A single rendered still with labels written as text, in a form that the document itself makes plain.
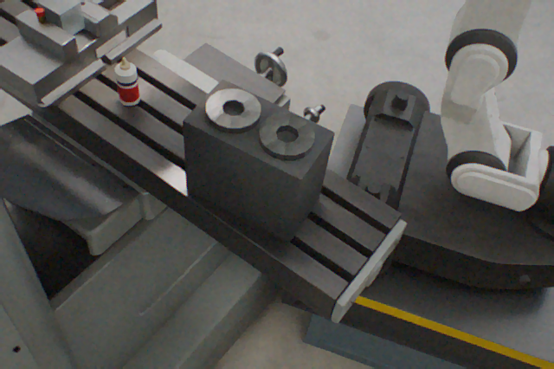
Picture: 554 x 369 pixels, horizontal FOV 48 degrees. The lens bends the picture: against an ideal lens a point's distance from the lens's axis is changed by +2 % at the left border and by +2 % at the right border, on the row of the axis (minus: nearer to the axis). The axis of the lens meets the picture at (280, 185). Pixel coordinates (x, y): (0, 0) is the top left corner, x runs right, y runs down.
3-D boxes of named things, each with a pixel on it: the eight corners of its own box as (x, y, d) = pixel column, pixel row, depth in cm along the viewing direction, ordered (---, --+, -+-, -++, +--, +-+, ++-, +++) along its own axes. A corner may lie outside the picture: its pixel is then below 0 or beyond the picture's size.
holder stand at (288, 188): (221, 147, 121) (222, 71, 105) (319, 197, 116) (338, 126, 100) (185, 189, 114) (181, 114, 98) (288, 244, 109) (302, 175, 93)
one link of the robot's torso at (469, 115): (511, 151, 168) (526, -8, 133) (503, 207, 156) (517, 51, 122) (451, 145, 174) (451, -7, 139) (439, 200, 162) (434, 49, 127)
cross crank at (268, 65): (262, 67, 188) (265, 36, 179) (293, 86, 185) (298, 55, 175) (228, 95, 180) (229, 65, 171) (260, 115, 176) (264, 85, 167)
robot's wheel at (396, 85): (420, 135, 201) (439, 90, 185) (417, 146, 198) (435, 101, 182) (361, 118, 203) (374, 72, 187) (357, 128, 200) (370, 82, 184)
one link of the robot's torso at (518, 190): (531, 162, 169) (552, 129, 158) (524, 219, 157) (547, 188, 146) (454, 139, 171) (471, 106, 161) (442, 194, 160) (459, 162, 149)
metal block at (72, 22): (63, 14, 128) (57, -11, 123) (85, 27, 126) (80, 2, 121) (43, 27, 125) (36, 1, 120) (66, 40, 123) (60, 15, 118)
